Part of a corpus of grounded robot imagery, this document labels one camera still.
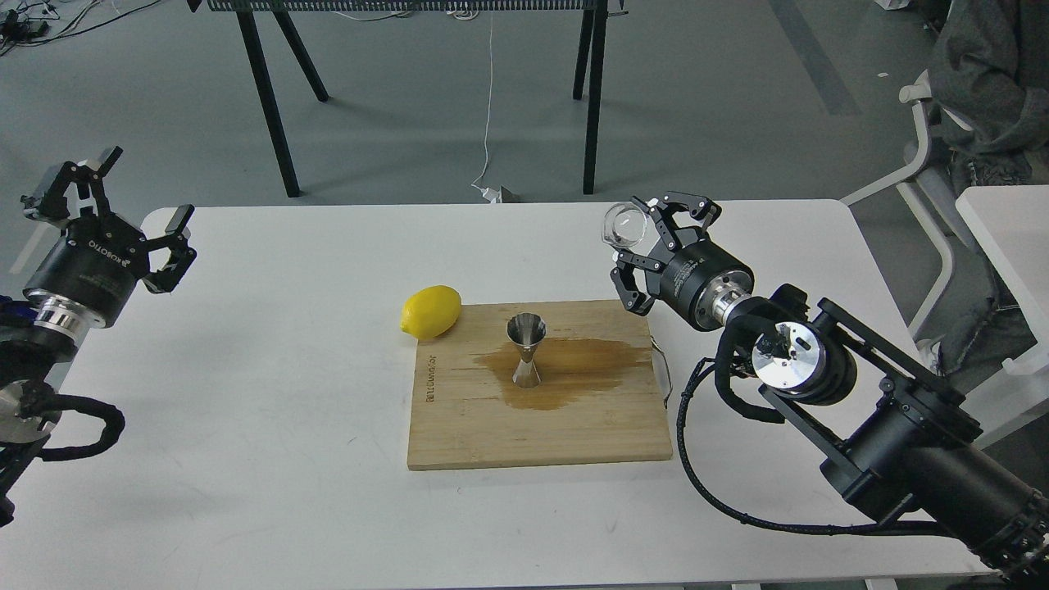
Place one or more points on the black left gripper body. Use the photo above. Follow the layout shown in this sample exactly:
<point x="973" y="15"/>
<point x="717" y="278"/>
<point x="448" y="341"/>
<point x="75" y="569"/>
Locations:
<point x="96" y="265"/>

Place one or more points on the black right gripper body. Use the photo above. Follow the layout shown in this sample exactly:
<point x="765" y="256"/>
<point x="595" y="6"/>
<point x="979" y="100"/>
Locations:
<point x="693" y="280"/>

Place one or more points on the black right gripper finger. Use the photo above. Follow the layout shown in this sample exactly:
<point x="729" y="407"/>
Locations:
<point x="681" y="219"/>
<point x="636" y="300"/>

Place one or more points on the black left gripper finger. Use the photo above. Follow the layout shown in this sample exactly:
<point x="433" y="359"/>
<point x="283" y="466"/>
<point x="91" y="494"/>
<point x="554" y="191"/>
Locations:
<point x="181" y="255"/>
<point x="49" y="203"/>

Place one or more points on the small clear glass cup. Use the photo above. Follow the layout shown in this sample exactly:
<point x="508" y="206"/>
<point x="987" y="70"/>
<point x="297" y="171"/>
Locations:
<point x="627" y="226"/>

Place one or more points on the steel double jigger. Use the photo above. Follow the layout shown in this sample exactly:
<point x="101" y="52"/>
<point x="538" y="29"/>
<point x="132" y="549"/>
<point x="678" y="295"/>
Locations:
<point x="526" y="331"/>

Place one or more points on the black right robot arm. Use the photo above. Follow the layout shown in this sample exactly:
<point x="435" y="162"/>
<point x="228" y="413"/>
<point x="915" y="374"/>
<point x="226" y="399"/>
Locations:
<point x="897" y="444"/>

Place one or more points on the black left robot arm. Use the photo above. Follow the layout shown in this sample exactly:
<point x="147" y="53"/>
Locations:
<point x="37" y="422"/>

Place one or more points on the wooden cutting board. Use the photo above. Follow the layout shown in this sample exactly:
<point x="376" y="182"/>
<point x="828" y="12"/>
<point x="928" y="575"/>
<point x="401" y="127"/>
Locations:
<point x="598" y="400"/>

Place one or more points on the yellow lemon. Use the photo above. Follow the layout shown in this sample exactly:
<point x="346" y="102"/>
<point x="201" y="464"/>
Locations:
<point x="430" y="312"/>

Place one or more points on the white office chair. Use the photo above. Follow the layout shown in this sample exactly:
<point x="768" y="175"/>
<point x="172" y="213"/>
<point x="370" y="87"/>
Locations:
<point x="924" y="185"/>

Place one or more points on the white side table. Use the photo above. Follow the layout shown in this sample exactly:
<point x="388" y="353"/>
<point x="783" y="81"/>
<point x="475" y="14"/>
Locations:
<point x="1010" y="223"/>

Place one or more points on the person in grey hoodie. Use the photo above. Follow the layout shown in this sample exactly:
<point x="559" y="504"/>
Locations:
<point x="988" y="68"/>

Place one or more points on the black metal table frame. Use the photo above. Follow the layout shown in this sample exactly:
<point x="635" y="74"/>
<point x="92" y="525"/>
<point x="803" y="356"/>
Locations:
<point x="341" y="56"/>

